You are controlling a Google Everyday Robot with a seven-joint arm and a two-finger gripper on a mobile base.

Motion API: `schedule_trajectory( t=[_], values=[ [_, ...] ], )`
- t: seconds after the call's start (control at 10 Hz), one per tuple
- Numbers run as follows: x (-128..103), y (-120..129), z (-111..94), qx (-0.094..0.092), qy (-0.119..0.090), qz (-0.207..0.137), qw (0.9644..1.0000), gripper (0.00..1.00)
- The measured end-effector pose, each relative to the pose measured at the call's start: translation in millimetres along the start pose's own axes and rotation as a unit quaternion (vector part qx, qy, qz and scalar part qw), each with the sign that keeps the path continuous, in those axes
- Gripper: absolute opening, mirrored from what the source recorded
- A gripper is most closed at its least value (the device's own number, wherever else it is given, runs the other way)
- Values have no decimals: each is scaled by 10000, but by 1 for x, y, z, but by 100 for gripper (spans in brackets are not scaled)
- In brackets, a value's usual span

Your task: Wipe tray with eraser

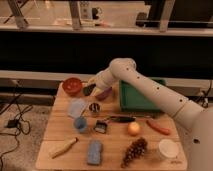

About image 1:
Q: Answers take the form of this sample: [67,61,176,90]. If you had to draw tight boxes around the black binder clip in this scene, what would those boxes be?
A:
[94,120,108,134]

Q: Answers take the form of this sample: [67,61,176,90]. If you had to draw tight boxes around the blue cup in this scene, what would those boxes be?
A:
[74,116,87,133]

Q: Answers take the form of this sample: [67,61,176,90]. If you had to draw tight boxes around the black floor cables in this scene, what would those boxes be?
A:
[0,79,34,171]

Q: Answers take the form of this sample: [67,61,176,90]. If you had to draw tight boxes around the light blue cloth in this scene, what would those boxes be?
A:
[68,98,87,118]

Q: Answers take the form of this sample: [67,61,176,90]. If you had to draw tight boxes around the red bowl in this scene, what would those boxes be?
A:
[62,77,82,96]

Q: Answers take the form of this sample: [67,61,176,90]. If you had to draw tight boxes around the orange round fruit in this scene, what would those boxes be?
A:
[127,122,140,136]

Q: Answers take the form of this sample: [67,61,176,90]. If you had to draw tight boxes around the white round container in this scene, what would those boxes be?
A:
[157,139,179,160]

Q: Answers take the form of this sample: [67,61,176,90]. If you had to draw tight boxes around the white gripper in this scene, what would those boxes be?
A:
[83,70,114,96]

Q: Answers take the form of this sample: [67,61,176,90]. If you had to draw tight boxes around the small metal cup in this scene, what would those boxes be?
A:
[89,103,100,116]

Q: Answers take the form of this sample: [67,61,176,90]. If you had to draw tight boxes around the blue sponge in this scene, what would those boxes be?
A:
[87,140,103,165]

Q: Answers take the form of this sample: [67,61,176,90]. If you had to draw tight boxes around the purple bowl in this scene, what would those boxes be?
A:
[95,87,112,101]

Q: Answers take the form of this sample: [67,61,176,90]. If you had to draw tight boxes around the orange carrot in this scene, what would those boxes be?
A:
[146,120,171,135]

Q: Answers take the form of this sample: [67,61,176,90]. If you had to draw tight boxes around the green plastic tray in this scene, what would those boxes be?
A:
[119,81,160,112]

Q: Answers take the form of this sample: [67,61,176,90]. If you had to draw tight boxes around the wooden board table top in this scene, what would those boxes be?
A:
[36,89,187,171]

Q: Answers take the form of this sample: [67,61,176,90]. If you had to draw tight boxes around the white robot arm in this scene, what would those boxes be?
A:
[88,58,213,171]

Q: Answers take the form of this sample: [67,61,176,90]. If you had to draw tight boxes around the brown pine cone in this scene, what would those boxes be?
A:
[121,137,148,168]

